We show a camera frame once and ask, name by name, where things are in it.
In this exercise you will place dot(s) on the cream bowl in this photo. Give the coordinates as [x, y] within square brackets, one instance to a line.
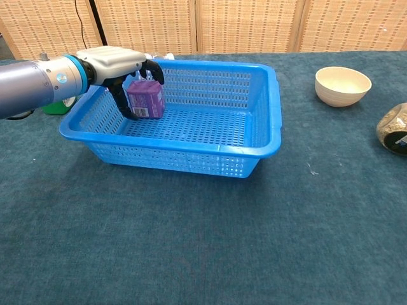
[343, 85]

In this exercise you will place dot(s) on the blue carpet table cover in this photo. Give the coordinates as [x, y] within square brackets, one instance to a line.
[190, 238]

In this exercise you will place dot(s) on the purple cube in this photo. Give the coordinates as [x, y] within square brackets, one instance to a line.
[147, 98]

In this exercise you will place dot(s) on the green box yellow lid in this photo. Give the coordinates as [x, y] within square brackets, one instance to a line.
[57, 108]

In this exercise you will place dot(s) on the blue plastic mesh basket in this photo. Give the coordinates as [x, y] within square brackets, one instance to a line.
[197, 149]

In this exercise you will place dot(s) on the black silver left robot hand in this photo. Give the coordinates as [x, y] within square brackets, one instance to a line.
[111, 62]

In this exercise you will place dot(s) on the clear water bottle white label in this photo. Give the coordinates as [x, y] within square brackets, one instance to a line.
[169, 56]

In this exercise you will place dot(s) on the bamboo folding screen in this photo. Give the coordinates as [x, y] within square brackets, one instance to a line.
[241, 25]

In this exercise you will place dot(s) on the jar of grains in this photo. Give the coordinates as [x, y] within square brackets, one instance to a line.
[394, 127]

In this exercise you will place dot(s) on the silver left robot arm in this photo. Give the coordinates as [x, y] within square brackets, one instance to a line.
[31, 84]

